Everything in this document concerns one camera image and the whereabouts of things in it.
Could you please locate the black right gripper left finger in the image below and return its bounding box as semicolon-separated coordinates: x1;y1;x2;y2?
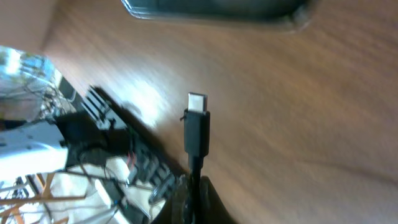
151;177;192;224

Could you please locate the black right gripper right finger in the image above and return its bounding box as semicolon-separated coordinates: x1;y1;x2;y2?
200;176;236;224

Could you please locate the black USB charging cable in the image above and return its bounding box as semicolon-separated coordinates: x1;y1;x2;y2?
179;91;211;224

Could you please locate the black smartphone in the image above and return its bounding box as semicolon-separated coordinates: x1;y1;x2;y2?
121;0;319;31

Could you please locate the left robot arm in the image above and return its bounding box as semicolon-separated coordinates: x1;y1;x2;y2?
1;112;107;180

